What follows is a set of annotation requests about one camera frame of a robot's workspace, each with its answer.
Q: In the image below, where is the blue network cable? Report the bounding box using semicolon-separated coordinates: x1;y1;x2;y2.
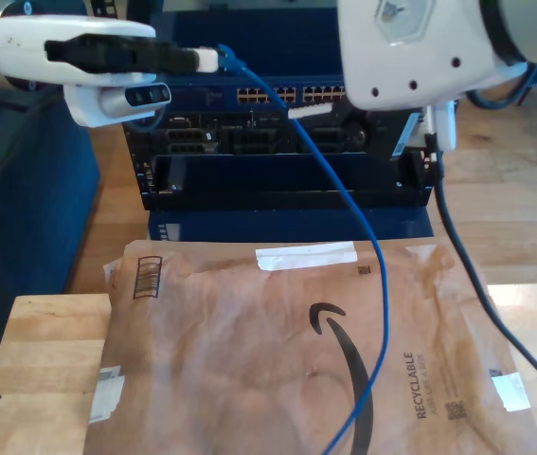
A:
215;42;391;455

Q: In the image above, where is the black rack server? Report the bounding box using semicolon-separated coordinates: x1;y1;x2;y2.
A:
125;107;421;155

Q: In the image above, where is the dark blue base box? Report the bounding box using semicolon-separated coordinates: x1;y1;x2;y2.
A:
147;208;436;242

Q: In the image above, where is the long white tape strip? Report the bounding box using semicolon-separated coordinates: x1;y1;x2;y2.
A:
254;240;359;272

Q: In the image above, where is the blue couch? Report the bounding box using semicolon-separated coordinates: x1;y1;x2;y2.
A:
0;84;103;355

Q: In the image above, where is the small white tape piece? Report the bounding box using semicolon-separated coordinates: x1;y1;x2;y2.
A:
489;372;532;413

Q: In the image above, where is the brown packing paper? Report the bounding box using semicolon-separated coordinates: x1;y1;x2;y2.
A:
82;236;537;455

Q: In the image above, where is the white paper label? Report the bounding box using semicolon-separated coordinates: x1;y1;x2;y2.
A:
88;364;126;426

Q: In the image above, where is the blue network switch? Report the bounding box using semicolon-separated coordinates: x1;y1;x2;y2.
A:
152;8;359;113

